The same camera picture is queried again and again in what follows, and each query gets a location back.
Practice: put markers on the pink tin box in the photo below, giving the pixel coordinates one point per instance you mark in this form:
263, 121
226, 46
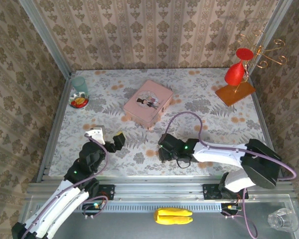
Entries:
147, 102

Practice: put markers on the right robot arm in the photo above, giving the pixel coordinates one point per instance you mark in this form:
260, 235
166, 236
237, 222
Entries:
221, 154

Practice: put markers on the floral tablecloth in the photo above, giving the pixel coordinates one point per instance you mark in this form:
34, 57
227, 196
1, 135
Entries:
214, 119

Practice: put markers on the small plate with toy fruit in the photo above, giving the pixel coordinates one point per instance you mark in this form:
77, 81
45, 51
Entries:
79, 102

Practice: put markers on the yellow toy bananas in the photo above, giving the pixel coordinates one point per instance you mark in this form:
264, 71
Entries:
173, 216

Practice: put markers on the green translucent plastic cup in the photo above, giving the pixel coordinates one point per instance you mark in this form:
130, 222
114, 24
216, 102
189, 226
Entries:
79, 85

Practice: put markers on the red wine glass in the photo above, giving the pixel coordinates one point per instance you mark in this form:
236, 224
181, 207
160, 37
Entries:
235, 74

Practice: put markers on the clear drinking glass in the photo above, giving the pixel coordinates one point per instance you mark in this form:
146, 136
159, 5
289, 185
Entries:
282, 220

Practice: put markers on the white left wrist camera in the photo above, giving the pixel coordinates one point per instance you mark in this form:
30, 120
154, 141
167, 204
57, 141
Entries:
96, 135

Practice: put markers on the aluminium front frame rail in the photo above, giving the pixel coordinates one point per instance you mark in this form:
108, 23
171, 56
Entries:
159, 186

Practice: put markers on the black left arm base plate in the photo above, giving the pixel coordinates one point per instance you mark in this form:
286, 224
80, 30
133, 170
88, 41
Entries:
107, 193

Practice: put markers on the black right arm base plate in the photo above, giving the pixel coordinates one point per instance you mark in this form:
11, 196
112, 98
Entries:
209, 191

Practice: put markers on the aluminium frame post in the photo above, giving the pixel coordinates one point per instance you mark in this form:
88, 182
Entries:
43, 35
272, 32

